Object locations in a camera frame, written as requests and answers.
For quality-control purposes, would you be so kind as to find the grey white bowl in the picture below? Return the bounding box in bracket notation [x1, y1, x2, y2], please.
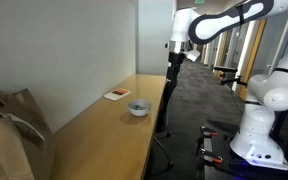
[127, 98, 152, 118]

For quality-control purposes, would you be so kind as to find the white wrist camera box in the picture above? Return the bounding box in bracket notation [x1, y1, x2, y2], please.
[185, 49, 202, 63]

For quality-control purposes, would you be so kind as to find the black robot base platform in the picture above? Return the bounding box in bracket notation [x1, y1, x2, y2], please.
[195, 119, 288, 180]

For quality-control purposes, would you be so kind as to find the orange black clamp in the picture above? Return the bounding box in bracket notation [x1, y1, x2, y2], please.
[199, 125, 219, 138]
[198, 148, 224, 165]

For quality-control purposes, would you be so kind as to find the white book with red cover print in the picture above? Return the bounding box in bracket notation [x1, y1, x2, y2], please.
[103, 87, 132, 102]

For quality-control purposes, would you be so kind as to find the black camera stand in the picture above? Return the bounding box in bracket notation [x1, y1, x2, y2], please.
[212, 65, 249, 88]

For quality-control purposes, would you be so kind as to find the brown paper bag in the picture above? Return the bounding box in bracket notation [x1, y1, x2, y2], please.
[0, 87, 53, 180]

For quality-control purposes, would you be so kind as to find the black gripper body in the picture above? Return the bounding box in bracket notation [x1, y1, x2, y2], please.
[168, 51, 186, 66]

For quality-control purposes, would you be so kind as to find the black office chair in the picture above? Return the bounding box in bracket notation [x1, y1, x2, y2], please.
[149, 71, 182, 177]

